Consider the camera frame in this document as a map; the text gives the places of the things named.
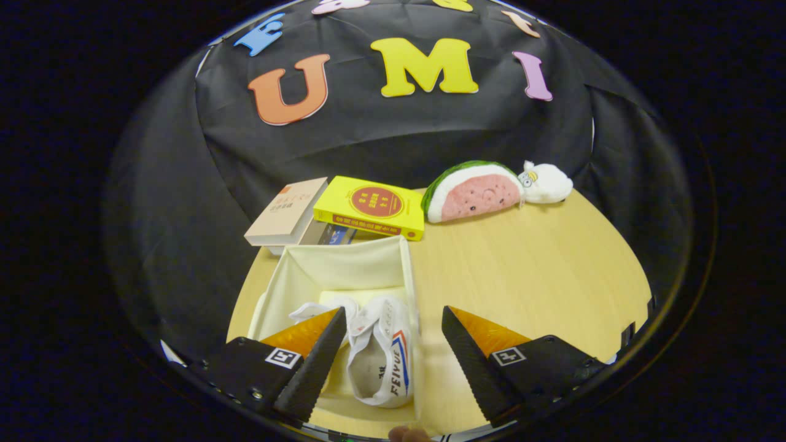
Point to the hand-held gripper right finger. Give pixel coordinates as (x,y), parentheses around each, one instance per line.
(473,368)

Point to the watermelon slice plush toy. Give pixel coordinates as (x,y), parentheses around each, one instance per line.
(473,196)

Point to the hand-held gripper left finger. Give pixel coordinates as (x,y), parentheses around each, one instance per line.
(316,368)

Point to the white plush toy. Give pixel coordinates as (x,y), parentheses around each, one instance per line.
(549,184)

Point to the beige book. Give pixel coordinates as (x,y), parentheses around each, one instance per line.
(288,212)

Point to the grey book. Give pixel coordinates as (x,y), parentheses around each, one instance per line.
(307,236)

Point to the white canvas shoe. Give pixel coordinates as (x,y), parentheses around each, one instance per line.
(319,309)
(374,362)

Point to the blue book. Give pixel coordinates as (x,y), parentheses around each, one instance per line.
(338,234)

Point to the cream storage box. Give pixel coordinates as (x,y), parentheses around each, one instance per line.
(344,270)

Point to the yellow book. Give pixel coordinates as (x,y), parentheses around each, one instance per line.
(368,202)

